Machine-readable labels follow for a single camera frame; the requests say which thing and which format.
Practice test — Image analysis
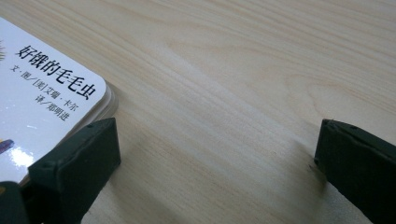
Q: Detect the white picture book with caterpillar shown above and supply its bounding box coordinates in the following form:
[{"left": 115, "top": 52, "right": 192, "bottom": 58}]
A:
[{"left": 0, "top": 17, "right": 120, "bottom": 185}]

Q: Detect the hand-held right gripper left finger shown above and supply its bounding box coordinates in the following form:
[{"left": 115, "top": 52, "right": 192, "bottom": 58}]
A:
[{"left": 20, "top": 117, "right": 121, "bottom": 224}]

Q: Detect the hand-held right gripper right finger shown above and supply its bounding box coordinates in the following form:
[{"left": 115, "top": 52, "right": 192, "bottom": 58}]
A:
[{"left": 314, "top": 119, "right": 396, "bottom": 224}]

